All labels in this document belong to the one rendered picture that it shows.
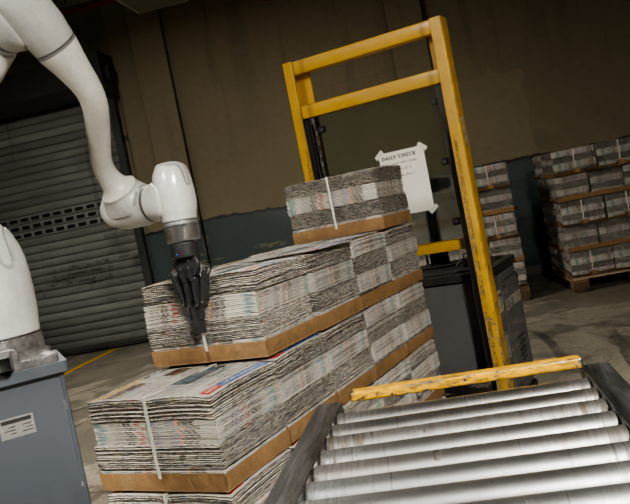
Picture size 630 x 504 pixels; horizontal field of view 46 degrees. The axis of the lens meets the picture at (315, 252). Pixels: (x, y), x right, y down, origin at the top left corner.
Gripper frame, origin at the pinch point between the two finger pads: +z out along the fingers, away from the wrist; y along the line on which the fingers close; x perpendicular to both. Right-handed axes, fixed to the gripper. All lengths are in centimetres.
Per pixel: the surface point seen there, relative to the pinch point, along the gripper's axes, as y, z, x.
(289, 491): -63, 18, 69
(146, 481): 4.4, 33.3, 24.9
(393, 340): -19, 25, -80
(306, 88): 31, -82, -149
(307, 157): 33, -50, -142
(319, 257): -18.4, -9.5, -37.7
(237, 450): -18.6, 28.5, 18.9
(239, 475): -18.8, 33.8, 20.1
